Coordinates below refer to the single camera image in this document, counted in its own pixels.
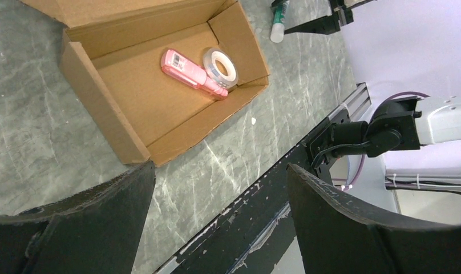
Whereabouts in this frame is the green white glue stick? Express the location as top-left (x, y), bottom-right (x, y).
top-left (270, 1), bottom-right (289, 43)

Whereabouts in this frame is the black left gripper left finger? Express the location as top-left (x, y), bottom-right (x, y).
top-left (0, 161), bottom-right (156, 273)

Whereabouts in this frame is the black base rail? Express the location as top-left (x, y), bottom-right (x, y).
top-left (157, 83), bottom-right (371, 273)

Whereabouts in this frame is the clear tape roll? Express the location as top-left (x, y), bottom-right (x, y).
top-left (203, 48), bottom-right (238, 89)

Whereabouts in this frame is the brown cardboard box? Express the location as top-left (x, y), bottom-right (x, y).
top-left (27, 1), bottom-right (269, 166)

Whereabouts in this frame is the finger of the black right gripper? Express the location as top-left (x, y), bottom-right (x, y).
top-left (284, 13), bottom-right (354, 35)

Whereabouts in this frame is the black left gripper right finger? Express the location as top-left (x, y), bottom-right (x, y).
top-left (286, 164), bottom-right (461, 273)

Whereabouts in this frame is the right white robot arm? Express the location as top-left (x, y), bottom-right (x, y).
top-left (306, 96), bottom-right (461, 175)

